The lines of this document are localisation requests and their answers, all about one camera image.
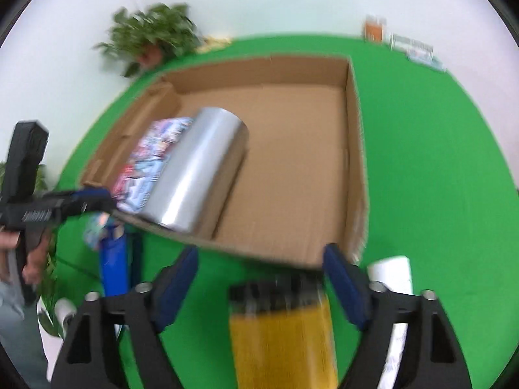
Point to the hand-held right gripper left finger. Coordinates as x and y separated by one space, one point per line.
178 287

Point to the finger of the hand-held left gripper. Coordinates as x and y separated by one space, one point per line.
95 195

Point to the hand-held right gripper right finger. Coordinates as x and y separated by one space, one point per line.
344 287

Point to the blue printed packet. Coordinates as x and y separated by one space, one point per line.
150 158

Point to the blue stapler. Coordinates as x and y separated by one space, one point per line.
112 263

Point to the yellow jar with black lid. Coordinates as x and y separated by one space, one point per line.
279 340

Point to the grey box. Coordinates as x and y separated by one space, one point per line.
194 170

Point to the cardboard box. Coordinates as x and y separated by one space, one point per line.
292 162

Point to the person's left hand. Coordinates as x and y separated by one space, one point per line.
35 263

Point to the pastel block cube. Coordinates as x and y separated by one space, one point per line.
95 231

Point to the white paper roll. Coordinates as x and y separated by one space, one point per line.
391 271

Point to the white pot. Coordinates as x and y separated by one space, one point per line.
65 310

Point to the green tablecloth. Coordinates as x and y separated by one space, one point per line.
425 170

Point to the person's grey clothing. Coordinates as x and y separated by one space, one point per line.
18 332

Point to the potted green plant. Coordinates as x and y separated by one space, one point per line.
158 28

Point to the pale yellow object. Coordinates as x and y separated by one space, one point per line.
217 42

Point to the pale blue carton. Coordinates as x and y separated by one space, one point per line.
427 63

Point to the white printed carton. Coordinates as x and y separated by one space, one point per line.
409 44

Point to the orange jar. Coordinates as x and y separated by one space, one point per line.
374 28

